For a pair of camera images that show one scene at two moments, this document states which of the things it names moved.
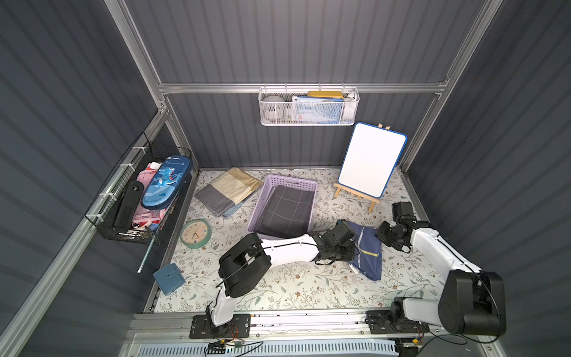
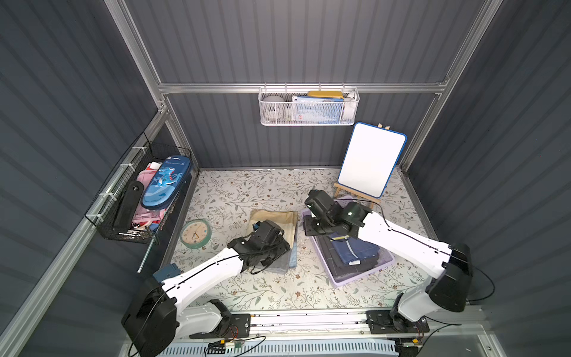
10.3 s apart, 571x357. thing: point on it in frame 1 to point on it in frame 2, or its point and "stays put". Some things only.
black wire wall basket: (138, 201) stays put
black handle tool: (128, 205) stays put
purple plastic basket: (270, 182) to (348, 259)
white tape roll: (273, 108) stays put
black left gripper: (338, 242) to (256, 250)
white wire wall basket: (308, 106) stays put
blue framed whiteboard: (371, 159) stays put
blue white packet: (317, 110) stays put
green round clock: (195, 233) stays put
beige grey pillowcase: (231, 187) to (288, 222)
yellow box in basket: (326, 94) stays put
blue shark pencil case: (166, 183) stays put
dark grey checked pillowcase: (287, 213) to (341, 272)
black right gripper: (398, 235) to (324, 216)
